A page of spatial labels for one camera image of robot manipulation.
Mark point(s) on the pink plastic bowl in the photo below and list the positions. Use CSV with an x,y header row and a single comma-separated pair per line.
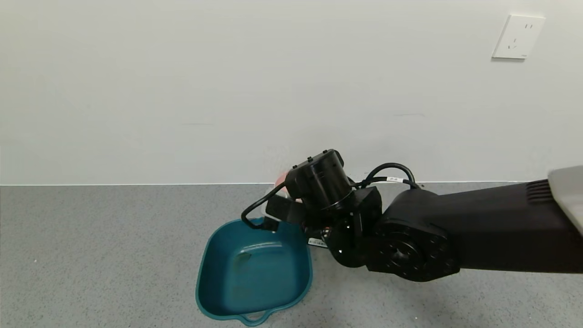
x,y
280,180

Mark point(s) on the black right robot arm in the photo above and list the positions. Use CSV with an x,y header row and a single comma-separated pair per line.
x,y
478,228

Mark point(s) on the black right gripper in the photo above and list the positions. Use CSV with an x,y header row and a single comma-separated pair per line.
x,y
317,242

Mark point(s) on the teal plastic basin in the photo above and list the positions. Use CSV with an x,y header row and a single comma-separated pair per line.
x,y
255,273

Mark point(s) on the white wall socket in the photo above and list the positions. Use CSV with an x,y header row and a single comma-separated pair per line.
x,y
518,37

